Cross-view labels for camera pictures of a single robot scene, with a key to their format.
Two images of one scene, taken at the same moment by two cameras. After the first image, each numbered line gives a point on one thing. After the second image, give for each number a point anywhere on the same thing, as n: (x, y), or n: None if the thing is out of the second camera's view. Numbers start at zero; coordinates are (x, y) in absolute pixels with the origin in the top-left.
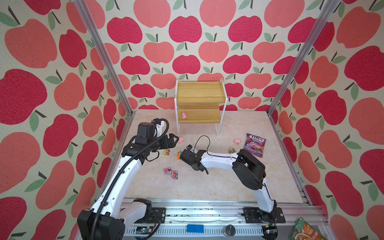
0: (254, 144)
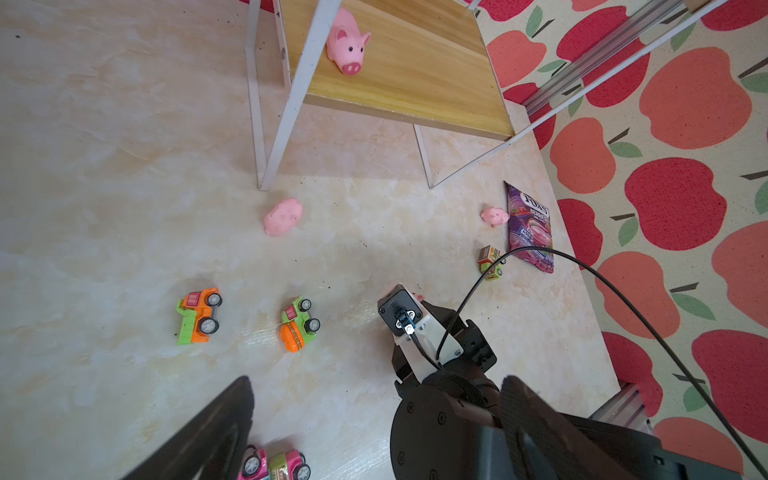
0: (529, 224)
